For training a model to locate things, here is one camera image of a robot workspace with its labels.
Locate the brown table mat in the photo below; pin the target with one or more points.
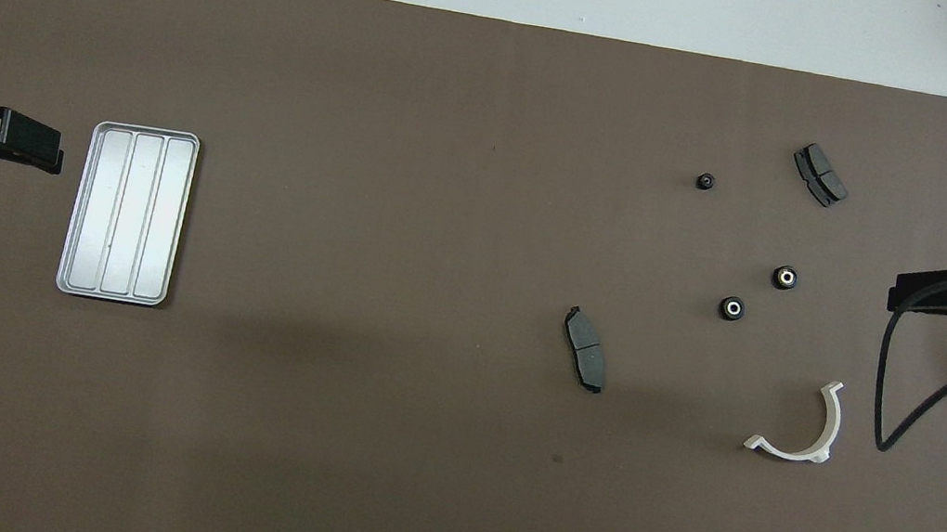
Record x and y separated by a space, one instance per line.
445 205

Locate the dark grey brake pad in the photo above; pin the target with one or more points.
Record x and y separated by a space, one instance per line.
585 348
820 175

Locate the silver metal tray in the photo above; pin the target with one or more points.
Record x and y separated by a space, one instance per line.
124 214

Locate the white curved plastic bracket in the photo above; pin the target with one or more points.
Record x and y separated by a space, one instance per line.
788 452

